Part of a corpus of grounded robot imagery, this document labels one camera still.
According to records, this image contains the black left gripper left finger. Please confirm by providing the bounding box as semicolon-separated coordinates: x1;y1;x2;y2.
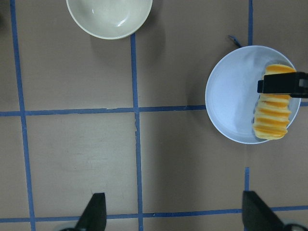
74;193;106;231

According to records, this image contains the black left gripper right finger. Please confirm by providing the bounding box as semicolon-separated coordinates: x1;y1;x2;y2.
242;191;289;231

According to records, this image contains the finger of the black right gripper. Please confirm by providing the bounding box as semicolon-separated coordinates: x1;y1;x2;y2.
257;72;308;98

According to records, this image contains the yellow ridged bread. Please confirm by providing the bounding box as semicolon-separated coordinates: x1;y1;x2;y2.
252;64;296;141

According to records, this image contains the blue plate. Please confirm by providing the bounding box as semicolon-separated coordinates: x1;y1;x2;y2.
205;45;295;144

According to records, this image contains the cream bowl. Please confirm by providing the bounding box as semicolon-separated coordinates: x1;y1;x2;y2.
66;0;153;40

